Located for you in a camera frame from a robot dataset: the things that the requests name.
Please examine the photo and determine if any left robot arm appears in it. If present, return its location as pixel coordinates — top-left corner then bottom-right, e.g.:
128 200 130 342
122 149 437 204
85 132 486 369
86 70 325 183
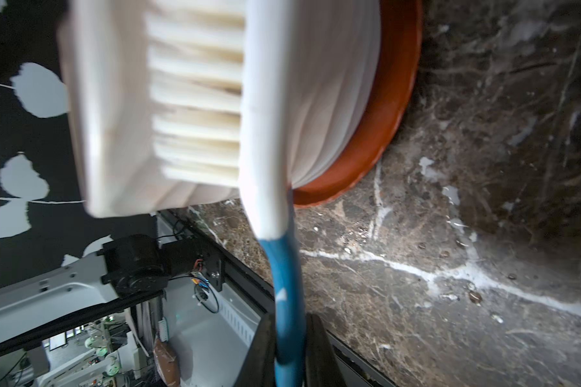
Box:
0 235 172 356

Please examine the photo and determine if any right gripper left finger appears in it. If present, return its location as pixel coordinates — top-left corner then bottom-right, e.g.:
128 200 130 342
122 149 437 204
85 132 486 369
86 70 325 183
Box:
234 314 276 387

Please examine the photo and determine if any black front mounting rail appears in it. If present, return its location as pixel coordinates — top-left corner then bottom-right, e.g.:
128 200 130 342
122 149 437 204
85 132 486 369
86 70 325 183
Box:
157 210 398 387

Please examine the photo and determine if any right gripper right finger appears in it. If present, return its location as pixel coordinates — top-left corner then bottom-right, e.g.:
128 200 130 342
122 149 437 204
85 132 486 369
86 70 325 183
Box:
305 313 346 387

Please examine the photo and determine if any white ceramic pot with mud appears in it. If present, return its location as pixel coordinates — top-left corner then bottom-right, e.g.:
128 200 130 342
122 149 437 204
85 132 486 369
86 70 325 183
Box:
59 1 382 218

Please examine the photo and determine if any white and blue scrub brush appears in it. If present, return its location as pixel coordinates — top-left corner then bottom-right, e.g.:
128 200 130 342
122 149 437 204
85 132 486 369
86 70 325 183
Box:
144 1 307 386

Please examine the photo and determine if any orange pot saucer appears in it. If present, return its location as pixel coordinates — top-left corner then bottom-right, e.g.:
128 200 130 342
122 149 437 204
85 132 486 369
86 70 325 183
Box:
294 0 424 208

